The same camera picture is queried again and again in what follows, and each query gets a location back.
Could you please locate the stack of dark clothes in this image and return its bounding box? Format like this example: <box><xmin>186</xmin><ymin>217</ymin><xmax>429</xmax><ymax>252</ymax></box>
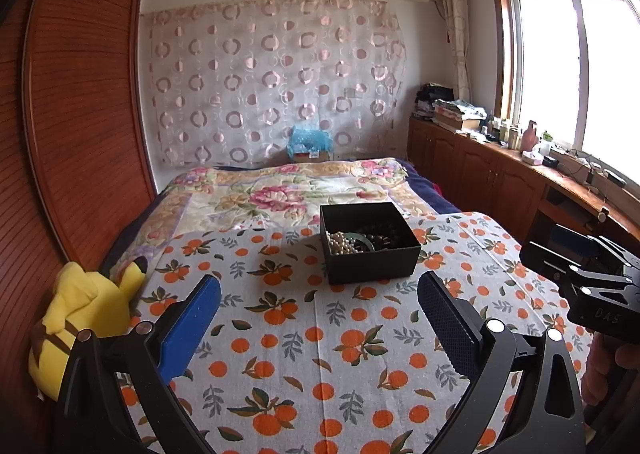
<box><xmin>415</xmin><ymin>82</ymin><xmax>456</xmax><ymax>120</ymax></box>

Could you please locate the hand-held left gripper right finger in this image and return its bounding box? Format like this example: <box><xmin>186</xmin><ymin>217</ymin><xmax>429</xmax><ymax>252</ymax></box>
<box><xmin>417</xmin><ymin>271</ymin><xmax>586</xmax><ymax>454</ymax></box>

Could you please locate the wooden headboard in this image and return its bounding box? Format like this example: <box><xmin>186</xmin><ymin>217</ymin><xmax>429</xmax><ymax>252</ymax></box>
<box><xmin>0</xmin><ymin>0</ymin><xmax>158</xmax><ymax>454</ymax></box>

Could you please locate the stack of papers and books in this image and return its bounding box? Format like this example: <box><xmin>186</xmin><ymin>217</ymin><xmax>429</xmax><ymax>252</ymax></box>
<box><xmin>432</xmin><ymin>99</ymin><xmax>488</xmax><ymax>135</ymax></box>

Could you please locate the blue plastic bag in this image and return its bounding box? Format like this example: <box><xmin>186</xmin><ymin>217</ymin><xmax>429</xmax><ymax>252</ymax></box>
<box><xmin>287</xmin><ymin>124</ymin><xmax>332</xmax><ymax>157</ymax></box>

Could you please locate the long wooden cabinet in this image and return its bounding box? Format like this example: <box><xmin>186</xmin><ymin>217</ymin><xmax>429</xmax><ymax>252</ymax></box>
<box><xmin>406</xmin><ymin>116</ymin><xmax>640</xmax><ymax>255</ymax></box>

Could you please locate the floral blanket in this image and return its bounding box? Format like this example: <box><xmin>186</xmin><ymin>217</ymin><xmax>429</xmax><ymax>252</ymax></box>
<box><xmin>102</xmin><ymin>159</ymin><xmax>416</xmax><ymax>280</ymax></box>

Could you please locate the pink bottle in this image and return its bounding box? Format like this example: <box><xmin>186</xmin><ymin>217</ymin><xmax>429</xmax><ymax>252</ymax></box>
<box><xmin>520</xmin><ymin>120</ymin><xmax>540</xmax><ymax>152</ymax></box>

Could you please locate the green bangle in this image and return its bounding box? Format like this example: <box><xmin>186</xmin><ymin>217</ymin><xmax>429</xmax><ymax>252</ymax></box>
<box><xmin>350</xmin><ymin>231</ymin><xmax>381</xmax><ymax>252</ymax></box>

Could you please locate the wooden frame window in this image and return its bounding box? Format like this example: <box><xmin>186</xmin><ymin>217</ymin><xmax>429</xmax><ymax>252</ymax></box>
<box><xmin>487</xmin><ymin>0</ymin><xmax>640</xmax><ymax>190</ymax></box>

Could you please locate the orange fruit print cloth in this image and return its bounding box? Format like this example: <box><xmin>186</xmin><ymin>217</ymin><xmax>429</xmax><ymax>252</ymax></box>
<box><xmin>117</xmin><ymin>211</ymin><xmax>596</xmax><ymax>454</ymax></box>

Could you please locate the dark bead bracelet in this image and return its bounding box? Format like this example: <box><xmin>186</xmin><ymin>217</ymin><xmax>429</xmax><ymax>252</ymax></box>
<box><xmin>357</xmin><ymin>226</ymin><xmax>406</xmax><ymax>251</ymax></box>

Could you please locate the patterned window curtain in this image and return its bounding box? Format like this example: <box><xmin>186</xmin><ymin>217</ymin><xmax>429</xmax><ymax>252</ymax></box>
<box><xmin>437</xmin><ymin>0</ymin><xmax>473</xmax><ymax>105</ymax></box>

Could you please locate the person's right hand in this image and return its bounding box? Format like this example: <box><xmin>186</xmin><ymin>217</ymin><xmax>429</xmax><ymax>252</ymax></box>
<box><xmin>582</xmin><ymin>331</ymin><xmax>640</xmax><ymax>407</ymax></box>

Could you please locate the black jewelry box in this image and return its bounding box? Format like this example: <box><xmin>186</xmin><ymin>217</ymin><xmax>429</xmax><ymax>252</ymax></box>
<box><xmin>319</xmin><ymin>202</ymin><xmax>422</xmax><ymax>286</ymax></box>

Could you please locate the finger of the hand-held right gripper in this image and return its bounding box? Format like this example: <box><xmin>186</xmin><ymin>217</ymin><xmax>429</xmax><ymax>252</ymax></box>
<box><xmin>520</xmin><ymin>241</ymin><xmax>626</xmax><ymax>292</ymax></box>
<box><xmin>550</xmin><ymin>226</ymin><xmax>640</xmax><ymax>270</ymax></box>

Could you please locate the power strip with cables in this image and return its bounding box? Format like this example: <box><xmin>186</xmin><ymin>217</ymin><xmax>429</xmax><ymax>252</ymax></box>
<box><xmin>555</xmin><ymin>149</ymin><xmax>627</xmax><ymax>191</ymax></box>

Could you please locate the yellow plush toy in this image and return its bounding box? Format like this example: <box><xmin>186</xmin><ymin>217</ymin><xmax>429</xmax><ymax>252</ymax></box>
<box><xmin>27</xmin><ymin>256</ymin><xmax>148</xmax><ymax>402</ymax></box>

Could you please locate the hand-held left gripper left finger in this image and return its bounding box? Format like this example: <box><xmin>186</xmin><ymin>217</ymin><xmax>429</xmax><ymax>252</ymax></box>
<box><xmin>52</xmin><ymin>274</ymin><xmax>222</xmax><ymax>454</ymax></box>

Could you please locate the dark blue bed sheet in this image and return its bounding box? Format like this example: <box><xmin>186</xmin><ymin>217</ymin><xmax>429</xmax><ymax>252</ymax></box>
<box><xmin>400</xmin><ymin>161</ymin><xmax>461</xmax><ymax>217</ymax></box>

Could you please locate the circle pattern sheer curtain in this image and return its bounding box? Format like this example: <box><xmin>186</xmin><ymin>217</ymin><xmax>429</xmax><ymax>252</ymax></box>
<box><xmin>140</xmin><ymin>0</ymin><xmax>408</xmax><ymax>170</ymax></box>

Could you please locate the cream pearl necklace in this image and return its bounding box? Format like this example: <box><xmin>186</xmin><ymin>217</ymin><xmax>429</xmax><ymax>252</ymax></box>
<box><xmin>326</xmin><ymin>230</ymin><xmax>362</xmax><ymax>256</ymax></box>

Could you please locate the group of small bottles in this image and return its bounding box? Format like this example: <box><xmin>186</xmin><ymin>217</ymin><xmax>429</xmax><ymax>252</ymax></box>
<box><xmin>487</xmin><ymin>116</ymin><xmax>525</xmax><ymax>152</ymax></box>

